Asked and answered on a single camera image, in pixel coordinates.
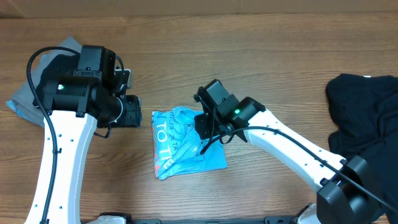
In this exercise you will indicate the grey folded garment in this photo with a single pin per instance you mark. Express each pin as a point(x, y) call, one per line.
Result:
point(28, 90)

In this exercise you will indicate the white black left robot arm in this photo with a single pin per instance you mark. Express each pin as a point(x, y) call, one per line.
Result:
point(79, 92)

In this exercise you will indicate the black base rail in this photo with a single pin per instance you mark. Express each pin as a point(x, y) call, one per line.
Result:
point(283, 219)

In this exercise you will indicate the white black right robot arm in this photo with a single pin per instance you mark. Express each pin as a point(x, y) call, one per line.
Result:
point(346, 189)

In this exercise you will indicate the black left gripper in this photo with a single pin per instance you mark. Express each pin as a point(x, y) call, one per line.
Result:
point(132, 119)

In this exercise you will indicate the light blue folded garment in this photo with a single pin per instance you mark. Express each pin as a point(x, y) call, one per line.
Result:
point(14, 107)

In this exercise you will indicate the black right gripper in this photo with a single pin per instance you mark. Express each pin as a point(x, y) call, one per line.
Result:
point(203, 128)

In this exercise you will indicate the light blue printed t-shirt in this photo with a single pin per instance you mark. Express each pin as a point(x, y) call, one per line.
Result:
point(177, 145)

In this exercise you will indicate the black crumpled garment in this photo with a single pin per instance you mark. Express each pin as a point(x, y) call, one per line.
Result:
point(365, 112)

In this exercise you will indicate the black folded garment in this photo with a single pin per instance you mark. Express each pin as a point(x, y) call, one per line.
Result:
point(61, 66)

